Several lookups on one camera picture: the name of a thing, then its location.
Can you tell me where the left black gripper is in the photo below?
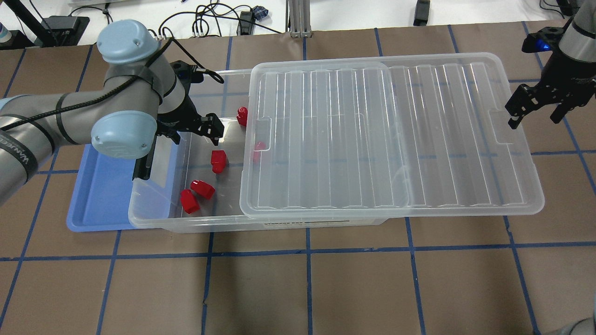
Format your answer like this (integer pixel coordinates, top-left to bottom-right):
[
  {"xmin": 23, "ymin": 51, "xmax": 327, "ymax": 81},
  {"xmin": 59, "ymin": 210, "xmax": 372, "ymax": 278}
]
[{"xmin": 156, "ymin": 60, "xmax": 225, "ymax": 145}]

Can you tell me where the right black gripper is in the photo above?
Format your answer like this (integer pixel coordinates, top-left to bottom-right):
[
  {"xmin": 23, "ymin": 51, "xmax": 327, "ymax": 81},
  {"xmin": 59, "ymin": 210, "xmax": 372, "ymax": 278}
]
[{"xmin": 505, "ymin": 27, "xmax": 595, "ymax": 129}]

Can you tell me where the red block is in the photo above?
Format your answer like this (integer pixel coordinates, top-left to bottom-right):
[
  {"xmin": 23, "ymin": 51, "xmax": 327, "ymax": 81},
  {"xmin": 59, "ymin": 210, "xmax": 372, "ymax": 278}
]
[
  {"xmin": 252, "ymin": 141, "xmax": 267, "ymax": 163},
  {"xmin": 190, "ymin": 180, "xmax": 216, "ymax": 200},
  {"xmin": 210, "ymin": 150, "xmax": 228, "ymax": 174},
  {"xmin": 180, "ymin": 189, "xmax": 200, "ymax": 214},
  {"xmin": 236, "ymin": 106, "xmax": 248, "ymax": 127}
]

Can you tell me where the clear plastic box lid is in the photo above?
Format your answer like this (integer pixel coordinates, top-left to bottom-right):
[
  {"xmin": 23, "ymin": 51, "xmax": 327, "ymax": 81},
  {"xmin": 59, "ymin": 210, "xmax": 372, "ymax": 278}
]
[{"xmin": 240, "ymin": 53, "xmax": 545, "ymax": 221}]

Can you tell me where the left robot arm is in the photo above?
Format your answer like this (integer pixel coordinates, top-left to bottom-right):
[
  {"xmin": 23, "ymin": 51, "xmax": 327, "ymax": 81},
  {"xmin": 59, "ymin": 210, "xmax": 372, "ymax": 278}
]
[{"xmin": 0, "ymin": 20, "xmax": 225, "ymax": 203}]

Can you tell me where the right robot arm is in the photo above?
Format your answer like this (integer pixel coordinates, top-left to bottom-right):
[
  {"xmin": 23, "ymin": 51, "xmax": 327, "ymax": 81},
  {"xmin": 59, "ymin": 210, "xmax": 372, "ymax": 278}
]
[{"xmin": 505, "ymin": 0, "xmax": 596, "ymax": 129}]

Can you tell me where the clear plastic storage box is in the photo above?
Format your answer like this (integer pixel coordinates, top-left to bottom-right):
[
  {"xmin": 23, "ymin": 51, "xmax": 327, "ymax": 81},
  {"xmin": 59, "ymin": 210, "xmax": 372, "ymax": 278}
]
[{"xmin": 129, "ymin": 69, "xmax": 385, "ymax": 233}]

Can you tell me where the blue plastic tray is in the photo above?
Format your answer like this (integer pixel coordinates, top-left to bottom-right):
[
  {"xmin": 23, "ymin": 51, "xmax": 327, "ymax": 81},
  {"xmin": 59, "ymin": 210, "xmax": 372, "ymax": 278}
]
[{"xmin": 66, "ymin": 140, "xmax": 183, "ymax": 232}]

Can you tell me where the black power adapter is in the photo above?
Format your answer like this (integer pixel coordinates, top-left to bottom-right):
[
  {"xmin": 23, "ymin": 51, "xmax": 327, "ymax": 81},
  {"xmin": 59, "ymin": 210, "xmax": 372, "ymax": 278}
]
[{"xmin": 413, "ymin": 0, "xmax": 431, "ymax": 26}]

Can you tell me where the black box latch handle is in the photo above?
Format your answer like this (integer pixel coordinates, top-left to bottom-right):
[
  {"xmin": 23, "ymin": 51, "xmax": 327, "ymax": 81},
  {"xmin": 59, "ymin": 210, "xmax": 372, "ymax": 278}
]
[{"xmin": 132, "ymin": 147, "xmax": 155, "ymax": 181}]

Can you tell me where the aluminium frame post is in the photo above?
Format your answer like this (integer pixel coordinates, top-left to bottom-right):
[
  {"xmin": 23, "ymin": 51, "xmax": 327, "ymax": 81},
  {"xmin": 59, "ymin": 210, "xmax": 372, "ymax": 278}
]
[{"xmin": 286, "ymin": 0, "xmax": 312, "ymax": 38}]

